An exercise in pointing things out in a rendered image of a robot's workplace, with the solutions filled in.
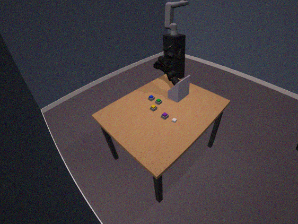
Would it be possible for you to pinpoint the blue button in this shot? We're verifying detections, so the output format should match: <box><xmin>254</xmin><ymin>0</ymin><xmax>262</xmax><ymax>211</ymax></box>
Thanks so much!
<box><xmin>148</xmin><ymin>95</ymin><xmax>155</xmax><ymax>101</ymax></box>

